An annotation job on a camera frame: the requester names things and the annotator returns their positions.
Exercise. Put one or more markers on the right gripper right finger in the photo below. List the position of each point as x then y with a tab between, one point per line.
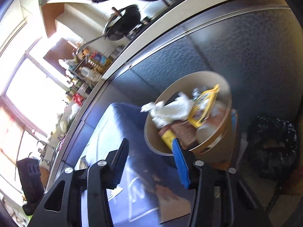
222	198

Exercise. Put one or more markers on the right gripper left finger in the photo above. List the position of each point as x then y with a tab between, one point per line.
61	205

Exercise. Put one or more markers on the yellow foil snack bag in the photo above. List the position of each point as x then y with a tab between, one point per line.
203	105

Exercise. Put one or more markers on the white tissue paper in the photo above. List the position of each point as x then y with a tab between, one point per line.
163	115

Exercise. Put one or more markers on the round cardboard trash bin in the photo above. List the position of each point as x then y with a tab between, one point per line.
213	142

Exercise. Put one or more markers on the dark kitchen cabinet counter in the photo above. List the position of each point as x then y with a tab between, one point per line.
252	48

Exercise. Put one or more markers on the chrome sink faucet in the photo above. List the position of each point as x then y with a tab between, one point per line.
44	150

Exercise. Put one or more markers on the blue patterned tablecloth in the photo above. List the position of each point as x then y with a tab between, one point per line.
150	192

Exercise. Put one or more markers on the black garbage bag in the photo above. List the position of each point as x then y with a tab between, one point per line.
272	147

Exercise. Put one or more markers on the red plastic bag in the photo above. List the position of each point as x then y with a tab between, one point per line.
77	98

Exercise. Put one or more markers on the yellow oil bottle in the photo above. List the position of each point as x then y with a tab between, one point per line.
100	62

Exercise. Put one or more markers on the black wok with handle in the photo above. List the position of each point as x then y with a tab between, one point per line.
119	25

